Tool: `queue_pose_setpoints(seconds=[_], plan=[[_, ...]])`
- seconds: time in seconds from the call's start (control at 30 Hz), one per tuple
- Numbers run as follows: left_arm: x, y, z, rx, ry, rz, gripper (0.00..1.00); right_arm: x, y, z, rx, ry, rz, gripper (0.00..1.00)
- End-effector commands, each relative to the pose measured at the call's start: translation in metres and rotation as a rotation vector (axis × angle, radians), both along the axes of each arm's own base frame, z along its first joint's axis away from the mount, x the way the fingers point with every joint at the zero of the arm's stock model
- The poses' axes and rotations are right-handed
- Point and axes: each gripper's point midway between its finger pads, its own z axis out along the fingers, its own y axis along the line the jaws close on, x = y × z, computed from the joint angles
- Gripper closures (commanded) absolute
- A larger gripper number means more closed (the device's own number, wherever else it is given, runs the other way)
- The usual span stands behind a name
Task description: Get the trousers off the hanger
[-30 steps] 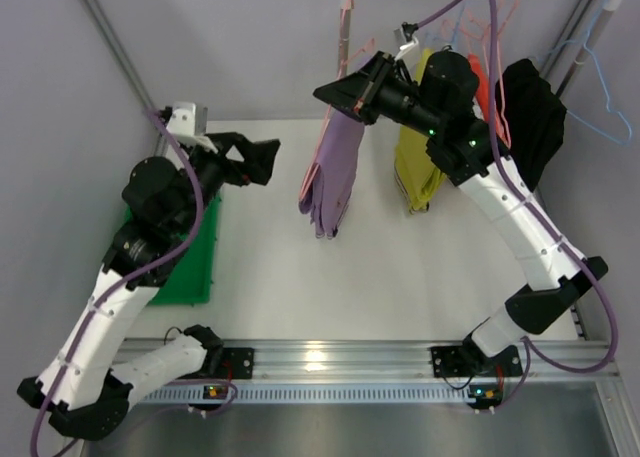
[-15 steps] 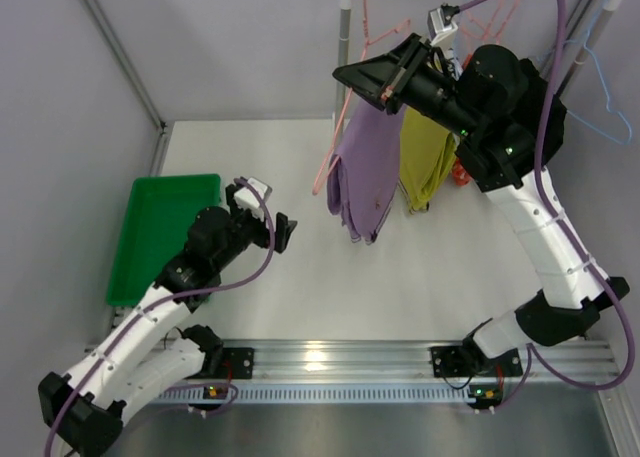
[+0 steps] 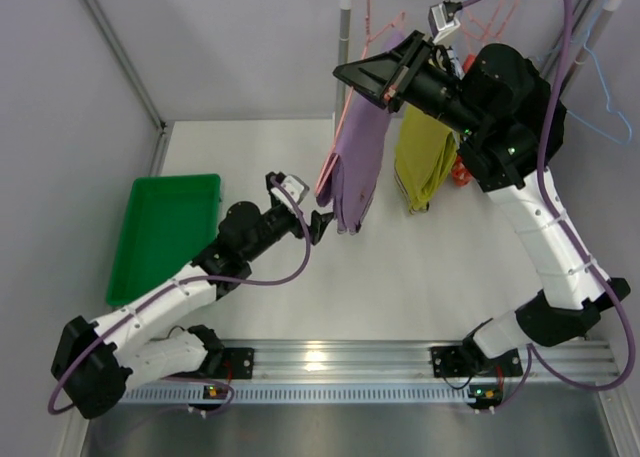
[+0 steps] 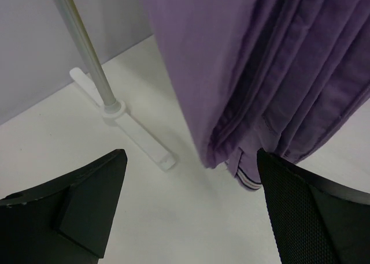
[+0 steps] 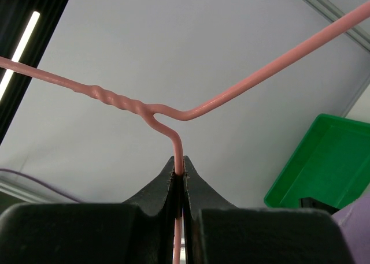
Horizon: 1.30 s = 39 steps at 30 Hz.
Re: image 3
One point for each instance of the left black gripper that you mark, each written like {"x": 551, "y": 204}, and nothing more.
{"x": 300, "y": 220}

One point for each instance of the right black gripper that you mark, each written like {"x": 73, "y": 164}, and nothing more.
{"x": 401, "y": 80}

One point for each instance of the purple trousers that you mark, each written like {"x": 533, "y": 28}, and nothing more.
{"x": 359, "y": 153}

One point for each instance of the pink wire hanger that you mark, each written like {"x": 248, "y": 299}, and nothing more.
{"x": 370, "y": 37}

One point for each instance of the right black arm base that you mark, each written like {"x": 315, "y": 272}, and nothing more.
{"x": 458, "y": 361}

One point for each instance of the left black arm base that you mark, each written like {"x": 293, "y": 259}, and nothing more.
{"x": 234, "y": 363}

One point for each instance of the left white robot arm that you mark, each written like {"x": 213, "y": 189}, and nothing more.
{"x": 98, "y": 361}

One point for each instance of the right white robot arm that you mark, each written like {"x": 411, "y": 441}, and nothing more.
{"x": 510, "y": 128}

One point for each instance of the yellow-green trousers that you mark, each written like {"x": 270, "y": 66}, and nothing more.
{"x": 424, "y": 156}

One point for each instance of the pink hanger pair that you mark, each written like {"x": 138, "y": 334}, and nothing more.
{"x": 477, "y": 33}

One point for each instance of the light blue empty hanger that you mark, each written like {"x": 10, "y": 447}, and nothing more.
{"x": 591, "y": 18}

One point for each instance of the black white patterned cloth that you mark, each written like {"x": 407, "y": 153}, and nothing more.
{"x": 455, "y": 63}

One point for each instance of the orange patterned cloth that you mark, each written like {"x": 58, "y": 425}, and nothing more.
{"x": 460, "y": 175}

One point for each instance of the black garment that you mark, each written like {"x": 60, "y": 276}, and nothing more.
{"x": 549, "y": 132}

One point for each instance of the green plastic bin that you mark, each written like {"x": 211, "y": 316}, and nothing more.
{"x": 168, "y": 220}

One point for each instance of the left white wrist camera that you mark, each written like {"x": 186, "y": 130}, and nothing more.
{"x": 286, "y": 189}

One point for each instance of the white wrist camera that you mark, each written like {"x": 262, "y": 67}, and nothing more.
{"x": 444, "y": 23}
{"x": 286, "y": 189}

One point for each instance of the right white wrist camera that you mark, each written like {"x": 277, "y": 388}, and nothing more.
{"x": 444, "y": 23}

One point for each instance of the rack vertical post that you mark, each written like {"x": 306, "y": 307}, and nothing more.
{"x": 342, "y": 97}

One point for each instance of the aluminium mounting rail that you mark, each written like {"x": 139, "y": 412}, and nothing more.
{"x": 397, "y": 361}

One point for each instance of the aluminium frame strut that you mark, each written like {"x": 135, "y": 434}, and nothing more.
{"x": 115, "y": 46}

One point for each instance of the grey slotted cable duct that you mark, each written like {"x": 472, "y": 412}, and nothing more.
{"x": 174, "y": 393}

